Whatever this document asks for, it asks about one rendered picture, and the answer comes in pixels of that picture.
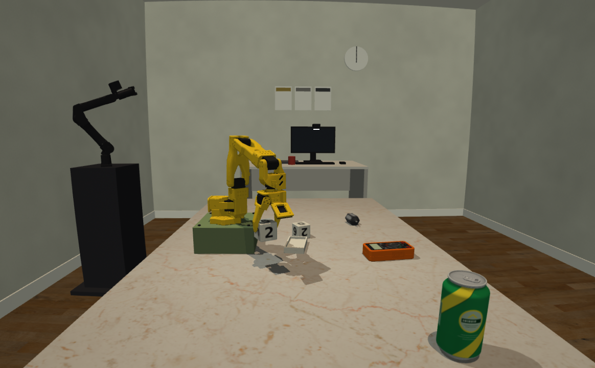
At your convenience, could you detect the green drink can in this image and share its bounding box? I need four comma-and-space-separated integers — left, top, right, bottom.
436, 270, 490, 360

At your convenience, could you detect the orange digital multimeter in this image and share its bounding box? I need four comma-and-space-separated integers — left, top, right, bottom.
362, 241, 415, 262

